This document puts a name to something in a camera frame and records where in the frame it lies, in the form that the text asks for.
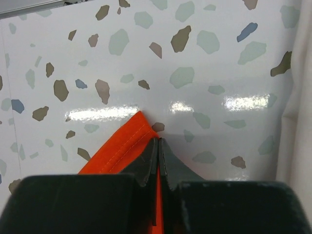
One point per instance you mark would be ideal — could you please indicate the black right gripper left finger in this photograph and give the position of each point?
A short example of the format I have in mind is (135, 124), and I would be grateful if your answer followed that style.
(122, 203)

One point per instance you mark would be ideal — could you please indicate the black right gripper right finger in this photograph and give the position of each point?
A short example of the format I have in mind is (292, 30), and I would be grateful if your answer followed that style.
(193, 205)

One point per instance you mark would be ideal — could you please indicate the orange t-shirt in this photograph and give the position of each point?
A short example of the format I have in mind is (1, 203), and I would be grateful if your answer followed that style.
(122, 148)

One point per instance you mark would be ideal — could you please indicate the folded cream t-shirt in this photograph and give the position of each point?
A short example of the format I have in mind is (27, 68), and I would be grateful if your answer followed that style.
(290, 116)

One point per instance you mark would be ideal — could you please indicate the aluminium frame rail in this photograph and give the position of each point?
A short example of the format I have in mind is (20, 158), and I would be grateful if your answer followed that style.
(12, 8)

